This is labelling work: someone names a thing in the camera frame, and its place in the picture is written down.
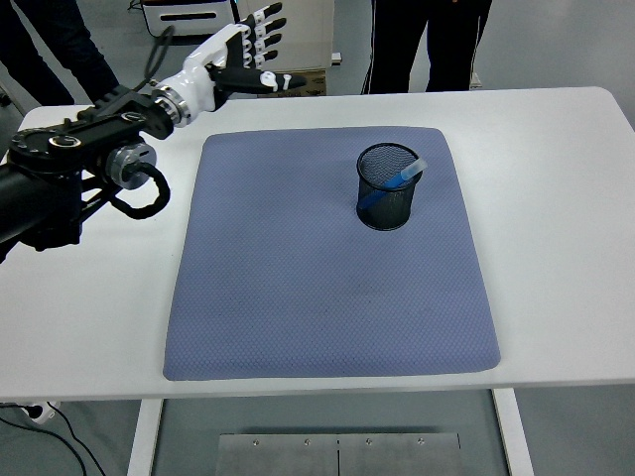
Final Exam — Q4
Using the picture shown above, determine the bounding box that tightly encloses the brown cardboard box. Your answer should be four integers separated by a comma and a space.
277, 68, 328, 98

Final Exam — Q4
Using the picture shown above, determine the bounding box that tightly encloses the blue-grey textured mat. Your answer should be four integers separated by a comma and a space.
162, 125, 501, 383

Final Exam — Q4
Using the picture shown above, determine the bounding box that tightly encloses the black mesh pen holder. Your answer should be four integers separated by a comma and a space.
354, 142, 424, 232

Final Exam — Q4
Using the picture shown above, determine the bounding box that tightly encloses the blue marker with clear cap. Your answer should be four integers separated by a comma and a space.
357, 158, 429, 212

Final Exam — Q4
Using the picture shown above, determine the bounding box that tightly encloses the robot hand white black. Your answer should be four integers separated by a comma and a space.
166, 2, 308, 123

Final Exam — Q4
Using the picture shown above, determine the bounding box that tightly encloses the white table leg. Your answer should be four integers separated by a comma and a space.
491, 387, 536, 476
126, 399, 165, 476

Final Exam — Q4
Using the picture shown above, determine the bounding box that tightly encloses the person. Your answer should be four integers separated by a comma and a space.
360, 0, 494, 96
0, 0, 121, 107

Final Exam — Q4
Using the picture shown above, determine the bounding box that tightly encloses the white device with black slot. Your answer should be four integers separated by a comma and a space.
140, 0, 239, 50

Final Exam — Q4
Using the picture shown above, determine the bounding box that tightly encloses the grey metal plate with screws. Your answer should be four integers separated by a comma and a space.
216, 431, 461, 476

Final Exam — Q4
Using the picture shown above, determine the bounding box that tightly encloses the white cabinet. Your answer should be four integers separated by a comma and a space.
236, 0, 334, 73

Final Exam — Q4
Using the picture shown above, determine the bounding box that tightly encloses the black floor cable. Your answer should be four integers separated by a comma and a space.
0, 404, 108, 476

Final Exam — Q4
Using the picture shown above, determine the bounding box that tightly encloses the white power strip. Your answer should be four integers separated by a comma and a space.
22, 402, 62, 425

